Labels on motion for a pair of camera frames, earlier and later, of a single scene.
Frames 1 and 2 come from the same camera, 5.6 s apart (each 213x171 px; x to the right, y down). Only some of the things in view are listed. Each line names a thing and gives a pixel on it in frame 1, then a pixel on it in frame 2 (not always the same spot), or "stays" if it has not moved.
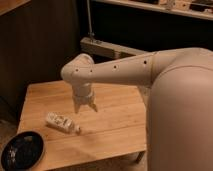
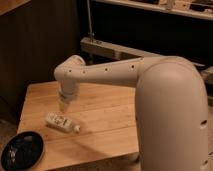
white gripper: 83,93 to 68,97
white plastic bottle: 56,120 stays
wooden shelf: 201,9 stays
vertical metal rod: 90,33 stays
